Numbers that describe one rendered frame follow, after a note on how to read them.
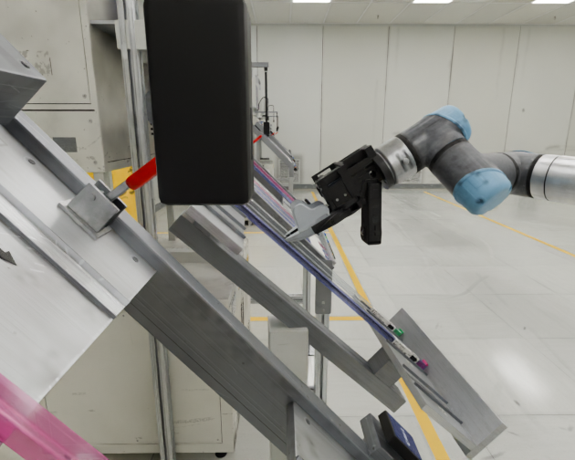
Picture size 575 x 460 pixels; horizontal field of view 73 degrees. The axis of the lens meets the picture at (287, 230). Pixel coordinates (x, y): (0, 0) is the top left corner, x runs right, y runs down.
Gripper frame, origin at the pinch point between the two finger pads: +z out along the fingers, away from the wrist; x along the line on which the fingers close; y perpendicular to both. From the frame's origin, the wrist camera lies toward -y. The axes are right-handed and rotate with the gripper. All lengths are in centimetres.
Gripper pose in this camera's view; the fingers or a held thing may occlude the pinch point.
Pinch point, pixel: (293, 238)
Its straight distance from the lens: 70.5
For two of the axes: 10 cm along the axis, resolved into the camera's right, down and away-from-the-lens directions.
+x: 0.9, 2.4, -9.7
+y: -5.3, -8.1, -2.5
